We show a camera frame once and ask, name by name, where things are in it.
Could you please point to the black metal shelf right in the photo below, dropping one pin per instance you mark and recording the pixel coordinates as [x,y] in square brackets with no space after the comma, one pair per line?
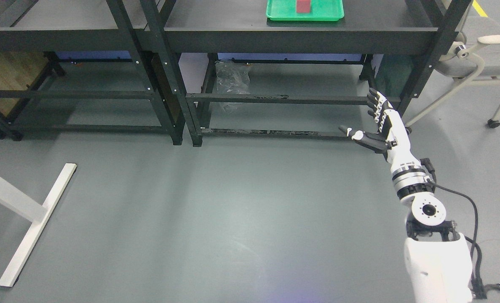
[417,31]

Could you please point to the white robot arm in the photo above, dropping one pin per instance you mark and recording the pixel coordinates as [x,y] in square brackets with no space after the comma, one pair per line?
[436,255]

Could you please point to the white table leg base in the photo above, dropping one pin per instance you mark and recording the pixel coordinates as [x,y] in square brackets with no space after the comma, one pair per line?
[37,214]

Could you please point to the pink foam block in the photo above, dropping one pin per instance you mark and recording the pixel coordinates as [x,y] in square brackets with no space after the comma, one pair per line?
[303,6]

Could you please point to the black metal shelf left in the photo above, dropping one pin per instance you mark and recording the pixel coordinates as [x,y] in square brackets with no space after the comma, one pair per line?
[58,54]

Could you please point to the green plastic tray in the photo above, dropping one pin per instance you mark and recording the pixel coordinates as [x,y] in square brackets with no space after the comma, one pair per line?
[321,10]

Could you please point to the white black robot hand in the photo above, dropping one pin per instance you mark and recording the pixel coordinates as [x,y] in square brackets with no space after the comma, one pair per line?
[390,138]

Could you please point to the grey office chair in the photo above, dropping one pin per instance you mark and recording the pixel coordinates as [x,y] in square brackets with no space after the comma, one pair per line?
[473,59]

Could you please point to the clear plastic bag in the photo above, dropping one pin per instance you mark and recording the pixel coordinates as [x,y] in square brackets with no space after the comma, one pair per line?
[232,78]

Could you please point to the black metal shelf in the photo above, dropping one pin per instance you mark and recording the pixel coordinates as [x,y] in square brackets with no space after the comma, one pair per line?
[417,31]
[58,54]

